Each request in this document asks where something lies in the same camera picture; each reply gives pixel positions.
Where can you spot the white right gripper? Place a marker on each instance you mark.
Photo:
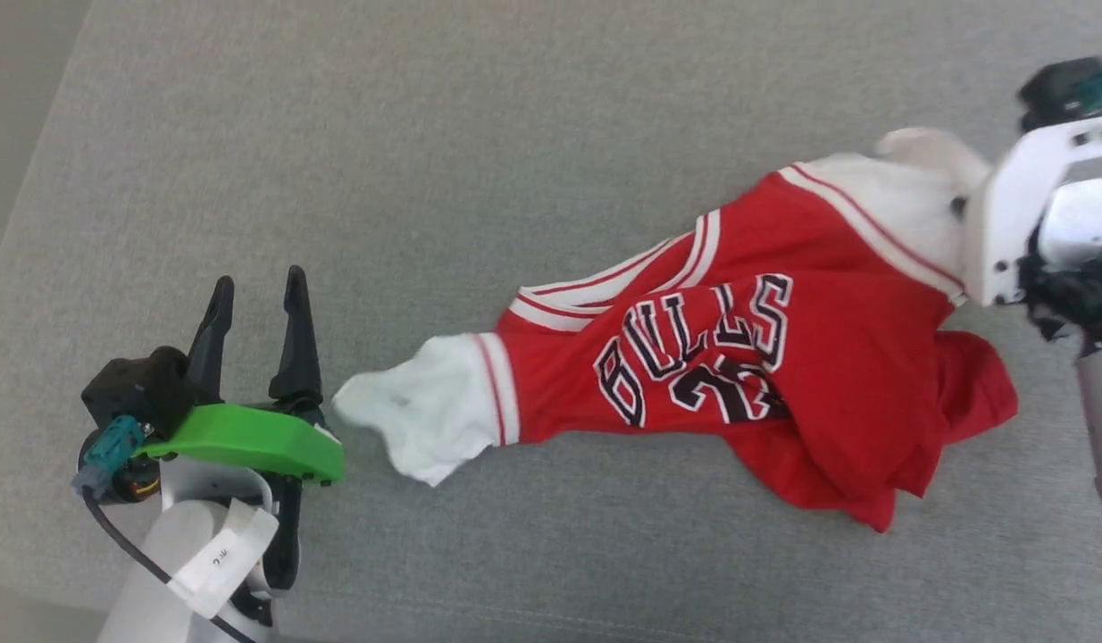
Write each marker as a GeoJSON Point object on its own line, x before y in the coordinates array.
{"type": "Point", "coordinates": [1006, 223]}

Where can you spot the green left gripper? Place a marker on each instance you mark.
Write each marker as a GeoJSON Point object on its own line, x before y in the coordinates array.
{"type": "Point", "coordinates": [247, 439]}

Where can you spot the red white basketball jersey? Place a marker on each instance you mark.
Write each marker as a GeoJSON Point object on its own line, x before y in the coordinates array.
{"type": "Point", "coordinates": [783, 375]}

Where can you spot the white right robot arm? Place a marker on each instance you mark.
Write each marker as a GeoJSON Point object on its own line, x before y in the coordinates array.
{"type": "Point", "coordinates": [1087, 223]}

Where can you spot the white paper label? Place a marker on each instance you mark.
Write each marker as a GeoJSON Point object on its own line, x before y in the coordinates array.
{"type": "Point", "coordinates": [225, 554]}

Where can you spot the grey fabric sofa cushion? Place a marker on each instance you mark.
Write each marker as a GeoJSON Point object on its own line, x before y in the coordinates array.
{"type": "Point", "coordinates": [515, 134]}

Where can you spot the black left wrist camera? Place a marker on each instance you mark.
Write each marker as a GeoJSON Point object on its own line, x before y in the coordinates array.
{"type": "Point", "coordinates": [140, 388]}

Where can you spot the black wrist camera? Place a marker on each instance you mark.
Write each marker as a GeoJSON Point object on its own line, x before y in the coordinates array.
{"type": "Point", "coordinates": [1051, 89]}
{"type": "Point", "coordinates": [140, 388]}

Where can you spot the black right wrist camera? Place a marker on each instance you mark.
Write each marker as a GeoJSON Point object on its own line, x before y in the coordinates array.
{"type": "Point", "coordinates": [1051, 89]}

